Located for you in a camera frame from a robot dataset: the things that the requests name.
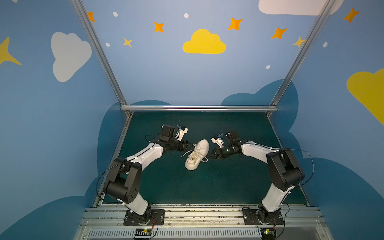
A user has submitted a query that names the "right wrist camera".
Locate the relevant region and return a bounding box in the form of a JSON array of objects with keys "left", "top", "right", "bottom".
[{"left": 211, "top": 135, "right": 224, "bottom": 149}]

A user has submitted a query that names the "small circuit board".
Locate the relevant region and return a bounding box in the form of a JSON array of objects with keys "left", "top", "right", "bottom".
[
  {"left": 134, "top": 228, "right": 153, "bottom": 239},
  {"left": 261, "top": 228, "right": 277, "bottom": 240}
]

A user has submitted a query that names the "left small circuit board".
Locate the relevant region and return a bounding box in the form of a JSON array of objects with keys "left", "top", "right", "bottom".
[{"left": 134, "top": 228, "right": 153, "bottom": 239}]

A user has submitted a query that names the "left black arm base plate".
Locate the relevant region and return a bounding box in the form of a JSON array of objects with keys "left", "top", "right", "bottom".
[{"left": 123, "top": 209, "right": 165, "bottom": 226}]

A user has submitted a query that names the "white shoelace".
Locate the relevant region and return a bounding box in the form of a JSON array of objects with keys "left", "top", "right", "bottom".
[{"left": 182, "top": 144, "right": 208, "bottom": 165}]

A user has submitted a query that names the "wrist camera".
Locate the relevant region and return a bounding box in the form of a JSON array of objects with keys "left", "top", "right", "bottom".
[
  {"left": 175, "top": 125, "right": 188, "bottom": 142},
  {"left": 211, "top": 135, "right": 224, "bottom": 149}
]

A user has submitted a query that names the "white sneaker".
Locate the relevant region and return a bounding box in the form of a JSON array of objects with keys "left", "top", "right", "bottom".
[{"left": 183, "top": 140, "right": 209, "bottom": 171}]

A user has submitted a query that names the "rear aluminium crossbar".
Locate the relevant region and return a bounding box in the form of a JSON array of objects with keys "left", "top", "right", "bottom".
[{"left": 121, "top": 105, "right": 278, "bottom": 112}]

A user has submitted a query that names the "left aluminium frame post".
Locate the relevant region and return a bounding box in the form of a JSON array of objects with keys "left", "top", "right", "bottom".
[{"left": 71, "top": 0, "right": 127, "bottom": 107}]

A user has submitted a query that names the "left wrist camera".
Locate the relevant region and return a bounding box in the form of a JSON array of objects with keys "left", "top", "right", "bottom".
[{"left": 175, "top": 125, "right": 188, "bottom": 142}]

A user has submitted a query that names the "aluminium frame post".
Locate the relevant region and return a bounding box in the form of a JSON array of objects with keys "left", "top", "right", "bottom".
[
  {"left": 71, "top": 0, "right": 127, "bottom": 107},
  {"left": 267, "top": 0, "right": 336, "bottom": 118}
]

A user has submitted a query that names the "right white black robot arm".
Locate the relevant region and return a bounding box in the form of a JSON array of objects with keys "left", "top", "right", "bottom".
[{"left": 210, "top": 130, "right": 305, "bottom": 225}]

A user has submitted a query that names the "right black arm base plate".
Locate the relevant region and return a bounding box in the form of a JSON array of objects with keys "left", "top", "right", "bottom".
[{"left": 242, "top": 207, "right": 285, "bottom": 225}]

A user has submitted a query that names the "right small circuit board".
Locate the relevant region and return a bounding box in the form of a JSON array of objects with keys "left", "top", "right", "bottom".
[{"left": 261, "top": 228, "right": 277, "bottom": 240}]

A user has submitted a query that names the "aluminium rail base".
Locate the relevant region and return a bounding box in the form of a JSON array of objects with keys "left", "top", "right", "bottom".
[{"left": 74, "top": 205, "right": 333, "bottom": 240}]

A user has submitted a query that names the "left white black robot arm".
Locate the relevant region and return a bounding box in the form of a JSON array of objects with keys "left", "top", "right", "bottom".
[{"left": 103, "top": 125, "right": 193, "bottom": 225}]

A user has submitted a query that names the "right aluminium frame post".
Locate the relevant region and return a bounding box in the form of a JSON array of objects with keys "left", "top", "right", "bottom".
[{"left": 267, "top": 0, "right": 336, "bottom": 118}]

